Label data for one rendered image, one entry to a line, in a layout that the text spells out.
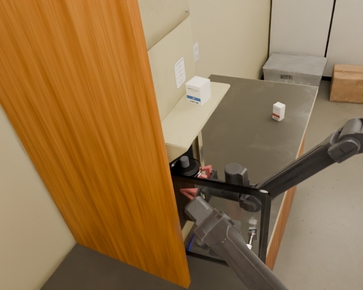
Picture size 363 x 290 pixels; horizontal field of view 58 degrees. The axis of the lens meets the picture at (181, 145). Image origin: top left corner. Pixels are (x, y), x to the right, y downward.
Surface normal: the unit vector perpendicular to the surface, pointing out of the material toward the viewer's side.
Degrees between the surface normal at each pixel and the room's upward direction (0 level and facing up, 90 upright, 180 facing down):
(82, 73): 90
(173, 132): 0
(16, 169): 90
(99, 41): 90
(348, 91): 93
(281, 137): 0
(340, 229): 0
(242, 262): 35
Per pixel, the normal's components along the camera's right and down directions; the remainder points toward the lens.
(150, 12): 0.89, 0.20
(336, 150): -0.54, 0.53
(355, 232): -0.11, -0.77
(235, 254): -0.65, -0.67
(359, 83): -0.34, 0.58
